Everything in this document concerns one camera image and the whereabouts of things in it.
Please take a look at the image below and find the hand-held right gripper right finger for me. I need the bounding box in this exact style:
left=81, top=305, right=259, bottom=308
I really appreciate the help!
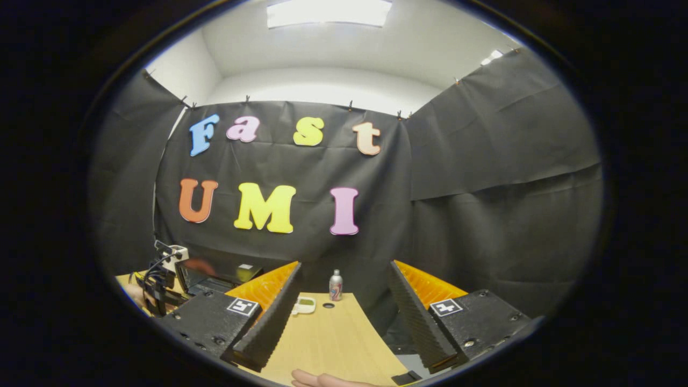
left=388, top=260, right=533, bottom=374

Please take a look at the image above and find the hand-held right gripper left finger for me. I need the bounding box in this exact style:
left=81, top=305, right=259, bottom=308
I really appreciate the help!
left=161, top=261, right=303, bottom=372

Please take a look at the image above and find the black electric oven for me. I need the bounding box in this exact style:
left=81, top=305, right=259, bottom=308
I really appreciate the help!
left=177, top=260, right=264, bottom=297

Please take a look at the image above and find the black backdrop cloth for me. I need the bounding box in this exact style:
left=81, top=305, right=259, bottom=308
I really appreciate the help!
left=89, top=47, right=603, bottom=323

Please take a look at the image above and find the large ceiling light panel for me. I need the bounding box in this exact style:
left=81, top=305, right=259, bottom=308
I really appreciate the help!
left=267, top=0, right=393, bottom=28

